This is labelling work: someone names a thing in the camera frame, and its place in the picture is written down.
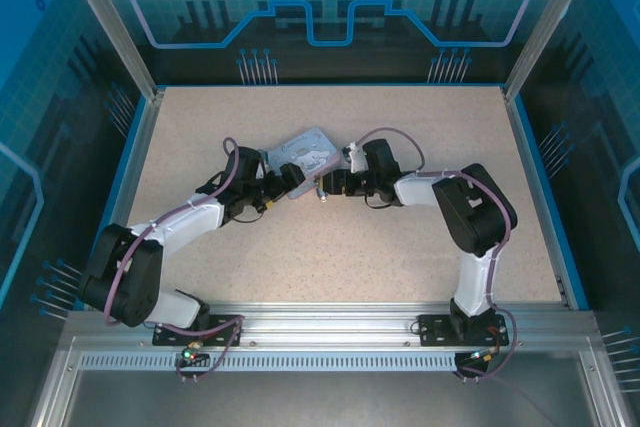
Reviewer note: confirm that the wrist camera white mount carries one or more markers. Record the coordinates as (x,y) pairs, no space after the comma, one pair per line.
(264,167)
(356,159)

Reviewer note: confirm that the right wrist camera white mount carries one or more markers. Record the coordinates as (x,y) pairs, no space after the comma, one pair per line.
(356,159)

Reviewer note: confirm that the aluminium frame post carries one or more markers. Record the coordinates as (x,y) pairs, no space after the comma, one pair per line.
(115,22)
(545,22)

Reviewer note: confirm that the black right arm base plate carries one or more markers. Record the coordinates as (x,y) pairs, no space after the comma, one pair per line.
(435,329)

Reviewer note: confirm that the light blue cartoon tin box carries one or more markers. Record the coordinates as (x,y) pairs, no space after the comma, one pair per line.
(305,147)

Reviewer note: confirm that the aluminium mounting rail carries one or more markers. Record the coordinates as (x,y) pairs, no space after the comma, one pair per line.
(325,322)

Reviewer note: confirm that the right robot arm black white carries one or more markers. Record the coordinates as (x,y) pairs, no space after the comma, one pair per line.
(475,212)

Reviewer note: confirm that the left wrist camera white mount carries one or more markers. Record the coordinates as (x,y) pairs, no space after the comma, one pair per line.
(264,167)

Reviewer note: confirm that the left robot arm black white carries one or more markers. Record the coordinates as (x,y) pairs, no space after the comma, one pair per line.
(180,222)

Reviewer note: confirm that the small LED connector board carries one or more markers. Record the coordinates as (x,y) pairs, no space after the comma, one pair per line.
(484,354)
(191,353)

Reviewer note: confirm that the aluminium side rail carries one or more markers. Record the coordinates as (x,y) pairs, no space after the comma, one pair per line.
(525,147)
(132,157)

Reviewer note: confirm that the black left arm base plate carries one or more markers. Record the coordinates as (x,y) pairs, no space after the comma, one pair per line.
(225,332)

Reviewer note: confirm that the small metal padlock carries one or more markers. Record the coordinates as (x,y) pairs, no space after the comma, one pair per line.
(321,194)

